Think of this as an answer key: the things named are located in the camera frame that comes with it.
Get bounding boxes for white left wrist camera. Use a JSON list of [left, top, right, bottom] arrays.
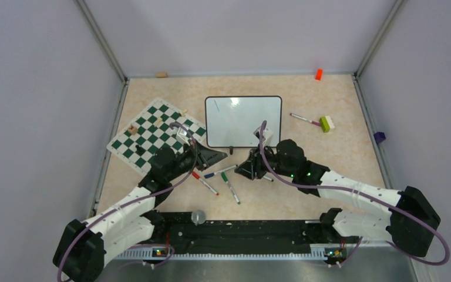
[[176, 126, 194, 146]]

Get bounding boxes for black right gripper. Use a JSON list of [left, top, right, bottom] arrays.
[[235, 142, 296, 180]]

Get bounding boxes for wooden cork piece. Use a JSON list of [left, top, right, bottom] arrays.
[[156, 72, 168, 78]]

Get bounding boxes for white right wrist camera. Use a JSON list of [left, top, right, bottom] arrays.
[[253, 127, 274, 147]]

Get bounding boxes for green white toy brick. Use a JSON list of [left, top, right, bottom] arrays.
[[319, 116, 335, 133]]

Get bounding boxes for grey round knob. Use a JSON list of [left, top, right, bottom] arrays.
[[191, 210, 206, 226]]

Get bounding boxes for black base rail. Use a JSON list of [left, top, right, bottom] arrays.
[[143, 211, 335, 255]]

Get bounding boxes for purple toy block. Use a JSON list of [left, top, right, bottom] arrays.
[[373, 132, 386, 144]]

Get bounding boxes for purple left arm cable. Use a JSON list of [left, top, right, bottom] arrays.
[[56, 122, 200, 282]]

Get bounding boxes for brown wooden chess piece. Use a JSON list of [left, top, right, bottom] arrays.
[[127, 125, 138, 135]]

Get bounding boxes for purple cap marker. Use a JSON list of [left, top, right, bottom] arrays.
[[290, 113, 321, 127]]

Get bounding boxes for blue cap marker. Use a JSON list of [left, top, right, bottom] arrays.
[[203, 164, 238, 179]]

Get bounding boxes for green white chess mat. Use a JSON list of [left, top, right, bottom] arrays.
[[107, 98, 207, 176]]

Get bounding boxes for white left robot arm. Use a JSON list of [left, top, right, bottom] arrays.
[[53, 143, 228, 281]]

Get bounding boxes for black cap marker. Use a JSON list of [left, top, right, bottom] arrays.
[[262, 176, 274, 182]]

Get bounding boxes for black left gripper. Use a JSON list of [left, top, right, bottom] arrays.
[[166, 139, 228, 182]]

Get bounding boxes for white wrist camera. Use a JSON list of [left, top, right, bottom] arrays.
[[176, 126, 194, 146], [253, 127, 274, 147]]

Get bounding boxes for red cap marker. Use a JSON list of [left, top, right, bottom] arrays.
[[191, 171, 219, 196]]

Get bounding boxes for orange toy block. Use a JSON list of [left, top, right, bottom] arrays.
[[315, 69, 324, 81]]

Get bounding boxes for green cap marker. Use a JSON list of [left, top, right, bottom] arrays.
[[221, 172, 241, 204]]

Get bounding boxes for light wooden chess pawn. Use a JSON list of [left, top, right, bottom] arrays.
[[153, 119, 162, 127]]

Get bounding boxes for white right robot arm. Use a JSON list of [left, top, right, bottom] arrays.
[[235, 139, 441, 258]]

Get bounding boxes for black chess piece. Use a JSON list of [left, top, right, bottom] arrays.
[[136, 145, 146, 155]]

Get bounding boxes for white whiteboard black frame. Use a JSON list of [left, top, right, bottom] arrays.
[[204, 96, 282, 148]]

